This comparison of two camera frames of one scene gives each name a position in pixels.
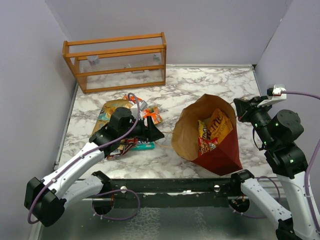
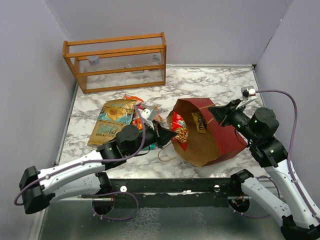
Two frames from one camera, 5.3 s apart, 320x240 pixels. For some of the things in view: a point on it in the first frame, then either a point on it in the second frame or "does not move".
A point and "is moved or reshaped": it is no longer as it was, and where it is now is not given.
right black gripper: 244,107 → 223,114
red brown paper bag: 224,158 is moved or reshaped
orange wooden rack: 118,63 does not move
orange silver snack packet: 153,111 is moved or reshaped
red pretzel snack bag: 206,145 → 178,124
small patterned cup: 93,60 does not move
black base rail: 170,193 does not move
